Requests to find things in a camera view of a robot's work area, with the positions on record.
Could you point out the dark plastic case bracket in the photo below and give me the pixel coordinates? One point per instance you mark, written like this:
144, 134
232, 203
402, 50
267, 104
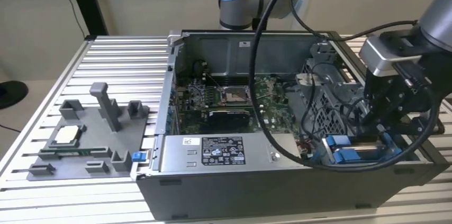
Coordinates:
322, 49

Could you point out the black upright frame post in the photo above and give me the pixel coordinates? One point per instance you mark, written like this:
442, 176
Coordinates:
86, 1

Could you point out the thin metal locking lever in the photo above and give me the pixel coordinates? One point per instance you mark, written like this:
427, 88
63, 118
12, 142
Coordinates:
267, 91

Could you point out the white sticker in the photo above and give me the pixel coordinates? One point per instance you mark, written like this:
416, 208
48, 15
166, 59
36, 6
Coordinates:
246, 44

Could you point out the hard disk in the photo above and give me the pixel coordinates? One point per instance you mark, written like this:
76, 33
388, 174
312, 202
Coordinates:
338, 140

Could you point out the silver power supply unit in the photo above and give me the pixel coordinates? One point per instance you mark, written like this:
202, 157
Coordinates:
176, 155

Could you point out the blue disk carrier in bay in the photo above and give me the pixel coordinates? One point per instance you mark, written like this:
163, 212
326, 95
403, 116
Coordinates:
347, 156

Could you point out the CPU socket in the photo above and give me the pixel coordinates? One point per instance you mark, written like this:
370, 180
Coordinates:
235, 95

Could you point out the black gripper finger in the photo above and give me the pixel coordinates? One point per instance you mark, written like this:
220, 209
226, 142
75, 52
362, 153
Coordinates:
395, 110
376, 94

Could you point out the black round stand base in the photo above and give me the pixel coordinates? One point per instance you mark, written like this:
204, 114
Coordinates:
12, 94

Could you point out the blue plastic case clip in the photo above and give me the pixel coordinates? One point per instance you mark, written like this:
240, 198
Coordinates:
138, 156

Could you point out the green motherboard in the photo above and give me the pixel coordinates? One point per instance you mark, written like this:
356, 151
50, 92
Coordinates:
279, 107

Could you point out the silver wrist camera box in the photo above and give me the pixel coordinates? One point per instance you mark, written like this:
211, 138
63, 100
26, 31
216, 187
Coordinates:
378, 54

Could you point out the grey parts rack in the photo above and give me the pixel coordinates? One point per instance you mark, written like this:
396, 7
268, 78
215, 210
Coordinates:
95, 139

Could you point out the dark grey PC case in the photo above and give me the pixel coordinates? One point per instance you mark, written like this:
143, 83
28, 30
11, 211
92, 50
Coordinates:
247, 195

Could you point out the black case fan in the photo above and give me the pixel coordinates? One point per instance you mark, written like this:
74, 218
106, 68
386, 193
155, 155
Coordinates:
199, 66

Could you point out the black camera bracket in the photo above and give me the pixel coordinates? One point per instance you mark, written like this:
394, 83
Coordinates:
420, 126

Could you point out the grey metal disk bay cage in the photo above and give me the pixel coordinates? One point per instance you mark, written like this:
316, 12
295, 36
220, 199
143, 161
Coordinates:
324, 120

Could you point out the silver CPU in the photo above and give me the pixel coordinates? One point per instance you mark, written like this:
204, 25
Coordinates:
68, 134

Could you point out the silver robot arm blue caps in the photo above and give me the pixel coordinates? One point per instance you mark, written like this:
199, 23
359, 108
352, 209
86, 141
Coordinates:
240, 9

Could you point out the green RAM stick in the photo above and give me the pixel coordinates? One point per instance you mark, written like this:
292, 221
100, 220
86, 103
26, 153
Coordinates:
84, 151

